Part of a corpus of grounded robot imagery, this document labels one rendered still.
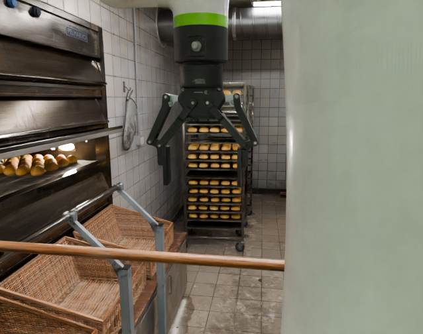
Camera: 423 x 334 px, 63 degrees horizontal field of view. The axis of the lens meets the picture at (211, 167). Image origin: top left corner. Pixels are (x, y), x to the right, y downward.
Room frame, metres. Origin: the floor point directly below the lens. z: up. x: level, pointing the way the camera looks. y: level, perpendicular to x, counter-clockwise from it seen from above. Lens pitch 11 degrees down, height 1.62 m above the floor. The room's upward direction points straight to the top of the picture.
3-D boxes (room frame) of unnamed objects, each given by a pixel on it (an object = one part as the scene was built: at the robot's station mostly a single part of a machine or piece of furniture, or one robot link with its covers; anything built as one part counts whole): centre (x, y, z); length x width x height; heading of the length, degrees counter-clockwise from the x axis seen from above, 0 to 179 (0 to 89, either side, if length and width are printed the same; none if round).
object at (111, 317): (1.54, 0.64, 0.72); 0.56 x 0.49 x 0.28; 173
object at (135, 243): (2.15, 0.55, 0.72); 0.56 x 0.49 x 0.28; 173
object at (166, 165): (0.63, 0.08, 1.50); 0.03 x 0.01 x 0.07; 172
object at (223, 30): (0.61, 0.02, 1.70); 0.12 x 0.09 x 0.06; 172
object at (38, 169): (2.21, 1.25, 1.21); 0.61 x 0.48 x 0.06; 82
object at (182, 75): (0.62, 0.02, 1.63); 0.08 x 0.07 x 0.09; 82
